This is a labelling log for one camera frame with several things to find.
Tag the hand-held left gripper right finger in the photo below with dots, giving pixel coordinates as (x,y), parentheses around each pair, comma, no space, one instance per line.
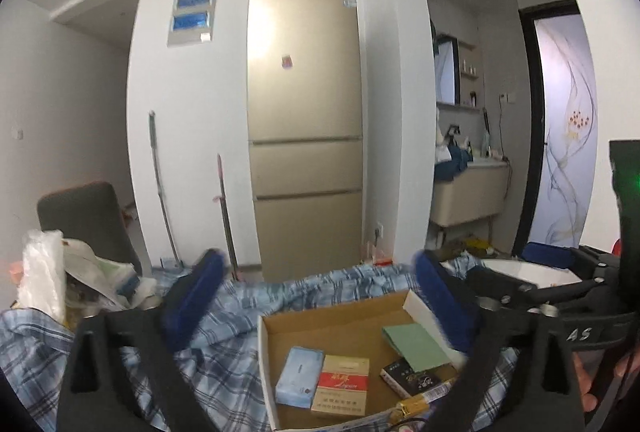
(445,307)

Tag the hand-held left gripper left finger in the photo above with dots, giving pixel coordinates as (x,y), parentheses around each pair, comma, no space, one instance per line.
(197,297)

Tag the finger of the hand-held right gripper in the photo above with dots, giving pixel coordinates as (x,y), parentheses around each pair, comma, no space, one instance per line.
(547,254)
(510,287)

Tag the green card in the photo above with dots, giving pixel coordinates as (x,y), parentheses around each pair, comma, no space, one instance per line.
(417,347)

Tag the black cigarette pack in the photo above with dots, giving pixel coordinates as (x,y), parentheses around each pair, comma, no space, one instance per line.
(410,377)

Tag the gold cigarette pack blue label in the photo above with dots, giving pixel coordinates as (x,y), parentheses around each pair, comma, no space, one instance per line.
(417,407)

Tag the cardboard box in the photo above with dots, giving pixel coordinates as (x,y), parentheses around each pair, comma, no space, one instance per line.
(345,337)

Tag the red white cigarette pack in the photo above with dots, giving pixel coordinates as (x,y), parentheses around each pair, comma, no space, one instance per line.
(342,387)

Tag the light blue cigarette pack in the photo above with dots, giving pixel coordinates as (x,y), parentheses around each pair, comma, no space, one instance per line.
(300,377)

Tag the person's right hand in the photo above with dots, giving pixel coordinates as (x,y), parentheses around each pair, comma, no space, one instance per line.
(585,382)

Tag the yellow bag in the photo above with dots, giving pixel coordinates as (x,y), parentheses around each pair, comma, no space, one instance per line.
(477,246)

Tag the blue plaid cloth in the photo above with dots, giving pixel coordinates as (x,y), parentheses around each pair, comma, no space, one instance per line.
(235,362)

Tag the beige vanity cabinet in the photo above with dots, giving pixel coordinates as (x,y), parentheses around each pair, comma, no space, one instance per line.
(470,197)

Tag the white printed plastic bag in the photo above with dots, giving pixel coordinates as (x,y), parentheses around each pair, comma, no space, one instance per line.
(95,267)

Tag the blue clothes pile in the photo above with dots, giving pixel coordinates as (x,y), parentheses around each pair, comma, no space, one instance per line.
(450,165)

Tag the grey chair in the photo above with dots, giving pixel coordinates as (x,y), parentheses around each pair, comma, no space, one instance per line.
(85,217)

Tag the dark framed glass door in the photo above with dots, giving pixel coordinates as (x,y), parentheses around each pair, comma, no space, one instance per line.
(565,112)

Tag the bathroom mirror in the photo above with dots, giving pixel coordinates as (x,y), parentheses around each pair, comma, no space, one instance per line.
(446,72)

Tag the gold refrigerator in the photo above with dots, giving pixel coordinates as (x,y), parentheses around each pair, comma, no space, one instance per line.
(305,112)

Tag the fridge magnet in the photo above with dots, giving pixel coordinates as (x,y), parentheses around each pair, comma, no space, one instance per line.
(287,62)

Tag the low wall socket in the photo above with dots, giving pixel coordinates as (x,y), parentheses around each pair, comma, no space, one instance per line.
(379,228)

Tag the wooden wall shelf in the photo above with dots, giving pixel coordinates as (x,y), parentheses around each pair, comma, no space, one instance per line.
(470,73)

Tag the grey wall panel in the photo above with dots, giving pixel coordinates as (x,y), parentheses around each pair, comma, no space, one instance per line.
(190,39)

